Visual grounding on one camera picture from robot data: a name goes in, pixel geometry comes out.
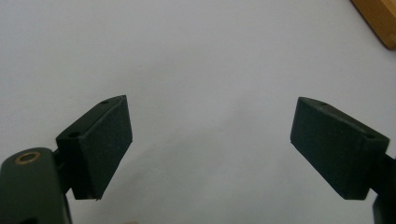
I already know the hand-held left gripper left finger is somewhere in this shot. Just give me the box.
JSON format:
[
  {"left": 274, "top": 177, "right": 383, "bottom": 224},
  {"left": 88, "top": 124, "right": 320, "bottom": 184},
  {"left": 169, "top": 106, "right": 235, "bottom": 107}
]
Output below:
[{"left": 55, "top": 94, "right": 134, "bottom": 201}]

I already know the white table mat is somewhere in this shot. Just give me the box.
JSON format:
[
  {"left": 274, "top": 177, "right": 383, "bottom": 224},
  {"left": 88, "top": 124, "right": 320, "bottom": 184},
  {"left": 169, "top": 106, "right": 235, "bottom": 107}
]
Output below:
[{"left": 0, "top": 0, "right": 396, "bottom": 224}]

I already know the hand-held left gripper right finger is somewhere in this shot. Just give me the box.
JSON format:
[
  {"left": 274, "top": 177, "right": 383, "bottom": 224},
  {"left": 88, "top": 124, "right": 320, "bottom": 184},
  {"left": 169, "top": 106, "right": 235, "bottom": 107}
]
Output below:
[{"left": 290, "top": 96, "right": 390, "bottom": 201}]

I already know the wooden picture frame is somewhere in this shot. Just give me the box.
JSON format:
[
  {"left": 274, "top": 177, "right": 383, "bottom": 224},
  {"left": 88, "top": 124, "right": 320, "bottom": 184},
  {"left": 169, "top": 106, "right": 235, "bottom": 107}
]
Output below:
[{"left": 350, "top": 0, "right": 396, "bottom": 50}]

